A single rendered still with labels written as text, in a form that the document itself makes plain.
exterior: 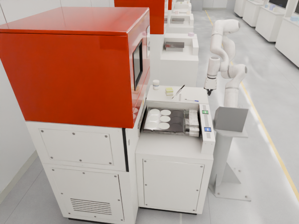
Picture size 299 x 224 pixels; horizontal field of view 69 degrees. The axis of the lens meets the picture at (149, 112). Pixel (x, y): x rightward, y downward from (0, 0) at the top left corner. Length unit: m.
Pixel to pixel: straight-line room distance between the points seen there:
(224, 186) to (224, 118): 0.96
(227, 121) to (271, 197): 1.11
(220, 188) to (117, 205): 1.21
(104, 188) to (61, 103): 0.80
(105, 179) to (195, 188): 0.79
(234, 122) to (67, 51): 1.49
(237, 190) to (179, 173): 0.99
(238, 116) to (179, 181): 0.76
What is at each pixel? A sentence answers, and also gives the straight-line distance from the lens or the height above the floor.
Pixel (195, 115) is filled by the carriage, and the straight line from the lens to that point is 2.14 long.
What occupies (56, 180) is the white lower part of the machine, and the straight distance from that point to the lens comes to 2.00.
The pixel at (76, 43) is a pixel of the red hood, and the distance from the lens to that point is 1.22.
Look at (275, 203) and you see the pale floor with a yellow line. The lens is 2.80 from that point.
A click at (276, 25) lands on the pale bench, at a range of 8.21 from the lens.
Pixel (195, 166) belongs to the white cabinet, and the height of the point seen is 0.74.
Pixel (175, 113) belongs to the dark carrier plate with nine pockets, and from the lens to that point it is 2.12.
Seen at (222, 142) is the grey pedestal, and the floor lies 0.67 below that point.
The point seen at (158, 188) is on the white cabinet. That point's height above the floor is 0.40.
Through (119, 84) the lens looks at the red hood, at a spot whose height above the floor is 1.53.
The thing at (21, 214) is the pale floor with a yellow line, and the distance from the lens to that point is 2.76.
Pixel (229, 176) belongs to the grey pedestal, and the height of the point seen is 0.12.
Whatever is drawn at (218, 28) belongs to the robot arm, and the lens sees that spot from 1.97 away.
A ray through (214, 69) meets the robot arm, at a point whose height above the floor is 1.40.
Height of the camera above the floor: 2.07
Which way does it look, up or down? 33 degrees down
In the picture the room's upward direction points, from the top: 1 degrees counter-clockwise
